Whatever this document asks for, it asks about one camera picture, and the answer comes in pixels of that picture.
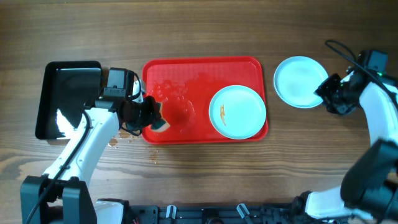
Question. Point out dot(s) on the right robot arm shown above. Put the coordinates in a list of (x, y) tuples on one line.
[(365, 191)]

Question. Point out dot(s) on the light blue plate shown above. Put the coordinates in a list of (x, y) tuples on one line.
[(298, 90), (237, 112), (300, 65)]

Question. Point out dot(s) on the red plastic serving tray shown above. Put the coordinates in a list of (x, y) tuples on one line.
[(185, 87)]

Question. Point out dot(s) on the green and orange sponge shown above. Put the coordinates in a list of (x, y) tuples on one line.
[(161, 124)]

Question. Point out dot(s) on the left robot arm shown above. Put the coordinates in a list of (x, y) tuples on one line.
[(60, 194)]

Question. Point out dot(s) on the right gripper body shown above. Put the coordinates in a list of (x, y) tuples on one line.
[(325, 93)]

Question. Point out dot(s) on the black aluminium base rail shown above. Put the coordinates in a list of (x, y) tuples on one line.
[(201, 215)]

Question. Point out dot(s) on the black rectangular water tray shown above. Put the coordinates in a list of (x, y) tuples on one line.
[(66, 87)]

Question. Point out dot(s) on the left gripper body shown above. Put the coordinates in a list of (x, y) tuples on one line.
[(152, 109)]

